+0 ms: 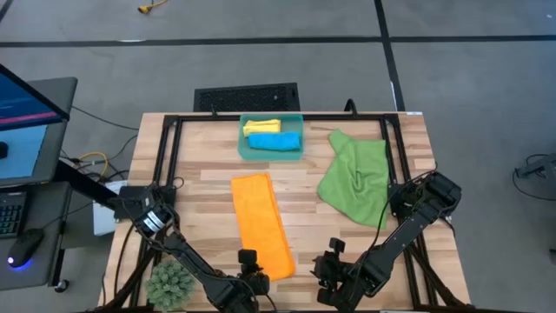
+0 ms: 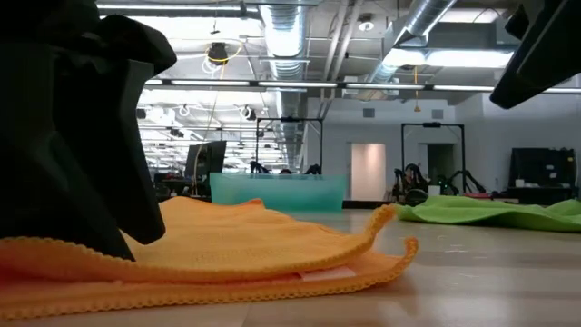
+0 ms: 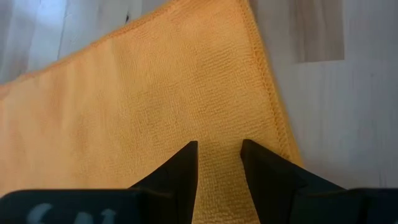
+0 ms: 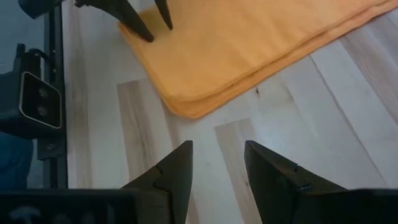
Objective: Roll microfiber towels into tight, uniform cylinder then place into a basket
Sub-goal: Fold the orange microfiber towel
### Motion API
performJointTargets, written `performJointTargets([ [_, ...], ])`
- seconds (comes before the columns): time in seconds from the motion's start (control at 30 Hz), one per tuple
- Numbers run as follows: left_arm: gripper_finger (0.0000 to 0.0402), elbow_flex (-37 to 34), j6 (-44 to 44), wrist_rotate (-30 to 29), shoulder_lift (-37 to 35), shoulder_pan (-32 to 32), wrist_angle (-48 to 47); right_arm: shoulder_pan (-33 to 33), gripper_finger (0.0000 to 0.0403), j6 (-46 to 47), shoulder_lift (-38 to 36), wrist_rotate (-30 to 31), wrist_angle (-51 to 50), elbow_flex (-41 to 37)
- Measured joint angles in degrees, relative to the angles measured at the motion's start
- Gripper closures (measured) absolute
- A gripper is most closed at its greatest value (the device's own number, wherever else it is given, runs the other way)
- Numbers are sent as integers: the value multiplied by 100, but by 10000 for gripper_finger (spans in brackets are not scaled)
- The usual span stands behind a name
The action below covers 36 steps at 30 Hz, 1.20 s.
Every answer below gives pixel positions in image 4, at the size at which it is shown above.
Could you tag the black table-level camera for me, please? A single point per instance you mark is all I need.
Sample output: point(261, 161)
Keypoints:
point(40, 99)

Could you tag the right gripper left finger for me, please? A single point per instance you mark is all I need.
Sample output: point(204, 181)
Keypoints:
point(175, 183)

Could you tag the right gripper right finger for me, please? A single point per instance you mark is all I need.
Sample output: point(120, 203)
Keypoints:
point(270, 183)

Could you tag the orange microfiber towel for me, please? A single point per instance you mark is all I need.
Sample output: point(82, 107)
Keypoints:
point(233, 56)

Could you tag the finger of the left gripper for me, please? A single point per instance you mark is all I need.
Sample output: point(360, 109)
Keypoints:
point(124, 14)
point(164, 12)

